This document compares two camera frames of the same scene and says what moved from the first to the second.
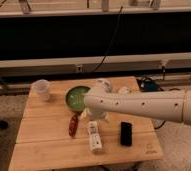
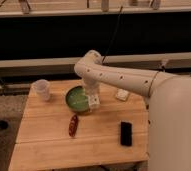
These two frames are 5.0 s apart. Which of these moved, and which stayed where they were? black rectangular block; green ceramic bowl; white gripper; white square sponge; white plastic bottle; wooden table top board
Moved: white plastic bottle; white gripper
Stayed: wooden table top board; white square sponge; black rectangular block; green ceramic bowl
